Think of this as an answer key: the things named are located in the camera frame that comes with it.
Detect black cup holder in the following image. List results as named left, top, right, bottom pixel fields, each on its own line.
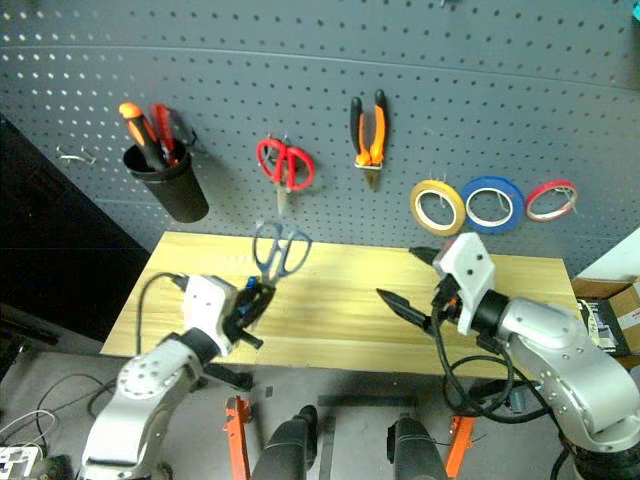
left=122, top=143, right=211, bottom=224

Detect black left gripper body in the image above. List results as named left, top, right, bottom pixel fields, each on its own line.
left=221, top=285, right=258, bottom=354

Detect orange table clamp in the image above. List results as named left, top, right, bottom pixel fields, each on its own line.
left=444, top=413, right=477, bottom=480
left=223, top=394, right=252, bottom=480

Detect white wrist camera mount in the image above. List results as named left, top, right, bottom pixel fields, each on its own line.
left=181, top=274, right=239, bottom=357
left=431, top=231, right=497, bottom=337

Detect blue handled scissors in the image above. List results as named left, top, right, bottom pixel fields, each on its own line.
left=246, top=221, right=314, bottom=300

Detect black cabinet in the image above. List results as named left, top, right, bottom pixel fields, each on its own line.
left=0, top=113, right=152, bottom=354

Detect white patterned box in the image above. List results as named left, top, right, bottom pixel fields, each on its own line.
left=0, top=444, right=45, bottom=480

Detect yellow tape roll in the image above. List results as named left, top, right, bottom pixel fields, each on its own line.
left=409, top=178, right=468, bottom=238

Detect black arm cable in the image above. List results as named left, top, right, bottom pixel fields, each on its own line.
left=430, top=303, right=556, bottom=422
left=136, top=271, right=190, bottom=357

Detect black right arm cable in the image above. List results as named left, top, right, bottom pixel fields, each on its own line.
left=430, top=303, right=556, bottom=422

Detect red handled tool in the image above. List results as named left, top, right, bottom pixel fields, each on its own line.
left=149, top=103, right=182, bottom=167

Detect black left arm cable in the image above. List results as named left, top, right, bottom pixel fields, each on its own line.
left=136, top=271, right=190, bottom=357

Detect dark rounded shape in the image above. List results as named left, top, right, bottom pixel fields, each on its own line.
left=386, top=417, right=450, bottom=480
left=249, top=404, right=320, bottom=480

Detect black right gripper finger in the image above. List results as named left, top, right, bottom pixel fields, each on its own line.
left=375, top=287, right=437, bottom=338
left=408, top=245, right=442, bottom=269

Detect red tape roll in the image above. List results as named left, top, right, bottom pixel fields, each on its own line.
left=524, top=179, right=580, bottom=225

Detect black floor cable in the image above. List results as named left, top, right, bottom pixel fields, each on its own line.
left=33, top=373, right=117, bottom=451

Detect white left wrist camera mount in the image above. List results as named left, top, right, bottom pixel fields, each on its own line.
left=181, top=274, right=239, bottom=357

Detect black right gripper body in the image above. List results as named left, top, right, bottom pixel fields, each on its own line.
left=431, top=273, right=469, bottom=327

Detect orange black screwdriver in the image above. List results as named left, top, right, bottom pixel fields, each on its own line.
left=117, top=101, right=170, bottom=172

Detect orange black pliers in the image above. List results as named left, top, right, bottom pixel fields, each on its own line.
left=349, top=88, right=390, bottom=192

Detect blue tape roll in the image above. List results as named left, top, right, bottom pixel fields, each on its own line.
left=460, top=175, right=527, bottom=235

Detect brown cardboard box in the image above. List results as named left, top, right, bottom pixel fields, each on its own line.
left=571, top=276, right=640, bottom=359

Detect red handled scissors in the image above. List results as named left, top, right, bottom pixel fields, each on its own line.
left=255, top=136, right=317, bottom=217

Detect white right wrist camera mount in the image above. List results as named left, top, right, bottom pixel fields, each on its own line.
left=431, top=231, right=497, bottom=337

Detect dark grey pegboard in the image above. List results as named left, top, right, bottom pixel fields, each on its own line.
left=0, top=0, right=640, bottom=277

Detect white floor cable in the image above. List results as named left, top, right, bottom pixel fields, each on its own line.
left=0, top=408, right=60, bottom=451

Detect metal pegboard hook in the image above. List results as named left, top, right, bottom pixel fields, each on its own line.
left=54, top=144, right=98, bottom=167

